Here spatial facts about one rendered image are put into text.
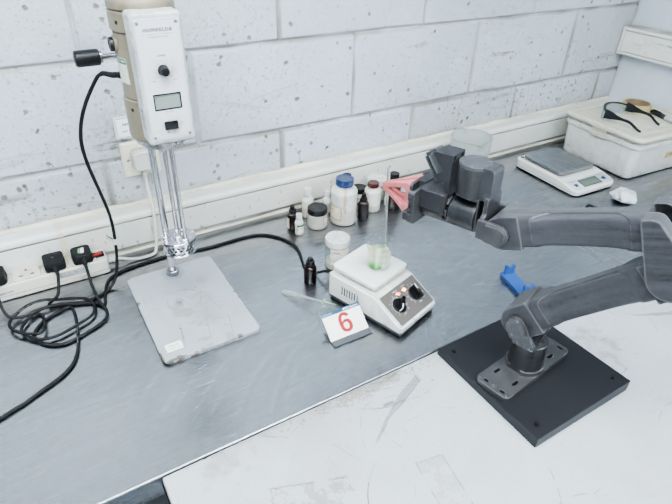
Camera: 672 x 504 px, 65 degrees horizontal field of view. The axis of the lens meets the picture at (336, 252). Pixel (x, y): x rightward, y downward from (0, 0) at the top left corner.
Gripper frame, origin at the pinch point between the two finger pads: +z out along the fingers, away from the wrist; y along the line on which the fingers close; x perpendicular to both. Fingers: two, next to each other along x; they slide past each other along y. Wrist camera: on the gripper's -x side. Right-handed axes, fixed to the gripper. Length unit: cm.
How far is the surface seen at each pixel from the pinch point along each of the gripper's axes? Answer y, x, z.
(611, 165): -106, 26, -18
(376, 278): 3.9, 19.5, -1.1
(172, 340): 39, 26, 23
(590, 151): -110, 25, -9
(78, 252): 38, 20, 57
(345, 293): 7.1, 24.3, 4.5
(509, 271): -27.7, 27.3, -17.7
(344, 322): 13.0, 26.1, 0.0
